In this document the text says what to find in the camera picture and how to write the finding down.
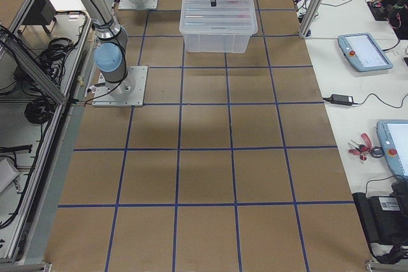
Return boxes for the coiled black cables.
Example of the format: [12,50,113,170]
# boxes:
[34,37,80,75]

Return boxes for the black device with label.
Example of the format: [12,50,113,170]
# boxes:
[353,178,407,264]

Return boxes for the teach pendant near keys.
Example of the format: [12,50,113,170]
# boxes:
[377,120,407,178]

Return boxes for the black power adapter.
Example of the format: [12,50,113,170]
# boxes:
[323,94,355,106]

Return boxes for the teach pendant near post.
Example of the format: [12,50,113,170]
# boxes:
[337,33,393,73]

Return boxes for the clear plastic storage box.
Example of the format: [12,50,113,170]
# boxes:
[183,34,250,54]

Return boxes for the red key bunch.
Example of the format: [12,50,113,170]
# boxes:
[348,133,384,163]

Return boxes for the clear plastic box lid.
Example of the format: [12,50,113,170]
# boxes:
[179,0,258,35]

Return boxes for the aluminium frame post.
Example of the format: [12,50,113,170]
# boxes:
[298,0,335,39]

